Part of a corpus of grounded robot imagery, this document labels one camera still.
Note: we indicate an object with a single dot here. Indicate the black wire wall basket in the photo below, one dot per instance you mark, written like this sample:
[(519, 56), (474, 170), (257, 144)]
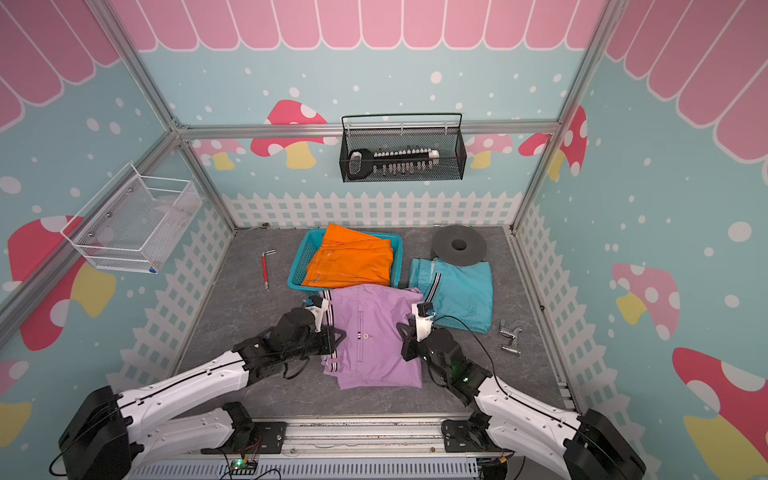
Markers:
[(402, 147)]

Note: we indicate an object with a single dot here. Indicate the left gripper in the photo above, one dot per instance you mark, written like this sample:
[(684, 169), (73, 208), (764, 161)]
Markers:
[(329, 342)]

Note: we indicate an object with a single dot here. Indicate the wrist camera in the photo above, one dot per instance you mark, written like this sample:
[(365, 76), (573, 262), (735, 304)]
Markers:
[(318, 306), (423, 314)]

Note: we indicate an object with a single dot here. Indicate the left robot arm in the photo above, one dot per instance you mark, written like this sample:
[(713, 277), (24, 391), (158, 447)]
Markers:
[(111, 432)]

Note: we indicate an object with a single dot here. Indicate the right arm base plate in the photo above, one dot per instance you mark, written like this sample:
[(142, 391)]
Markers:
[(467, 436)]

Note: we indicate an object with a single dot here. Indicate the red handled hex wrench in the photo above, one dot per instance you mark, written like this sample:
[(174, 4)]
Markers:
[(264, 264)]

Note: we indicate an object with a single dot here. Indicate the teal plastic basket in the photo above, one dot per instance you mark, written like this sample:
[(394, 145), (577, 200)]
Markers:
[(312, 241)]

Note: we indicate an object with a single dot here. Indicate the teal pants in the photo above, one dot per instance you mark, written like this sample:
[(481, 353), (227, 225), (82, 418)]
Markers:
[(462, 296)]

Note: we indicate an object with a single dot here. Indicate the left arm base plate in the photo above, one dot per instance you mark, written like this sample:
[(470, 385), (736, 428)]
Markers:
[(260, 438)]

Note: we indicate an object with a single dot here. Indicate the silver metal bracket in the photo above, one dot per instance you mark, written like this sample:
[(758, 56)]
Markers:
[(511, 334)]

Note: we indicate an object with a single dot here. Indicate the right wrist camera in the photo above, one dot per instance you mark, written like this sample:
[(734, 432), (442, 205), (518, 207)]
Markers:
[(423, 314)]

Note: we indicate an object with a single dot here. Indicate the white wire wall basket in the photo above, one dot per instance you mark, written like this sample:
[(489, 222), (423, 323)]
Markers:
[(134, 222)]

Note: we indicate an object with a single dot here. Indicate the purple pants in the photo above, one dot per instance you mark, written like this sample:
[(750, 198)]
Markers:
[(370, 355)]

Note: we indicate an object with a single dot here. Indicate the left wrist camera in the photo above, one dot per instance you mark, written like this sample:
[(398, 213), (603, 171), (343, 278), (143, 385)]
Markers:
[(318, 306)]

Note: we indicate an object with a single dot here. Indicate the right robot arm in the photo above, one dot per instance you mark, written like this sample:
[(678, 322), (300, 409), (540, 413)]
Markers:
[(571, 445)]

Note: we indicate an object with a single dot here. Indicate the grey foam roll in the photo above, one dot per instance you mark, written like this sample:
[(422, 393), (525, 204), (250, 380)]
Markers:
[(459, 245)]

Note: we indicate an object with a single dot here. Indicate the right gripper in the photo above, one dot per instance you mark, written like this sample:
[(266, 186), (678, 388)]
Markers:
[(409, 345)]

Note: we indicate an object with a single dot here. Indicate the orange pants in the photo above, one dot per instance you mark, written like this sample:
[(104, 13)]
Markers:
[(348, 258)]

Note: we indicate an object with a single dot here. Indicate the green circuit board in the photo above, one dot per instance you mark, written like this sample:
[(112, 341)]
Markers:
[(245, 467)]

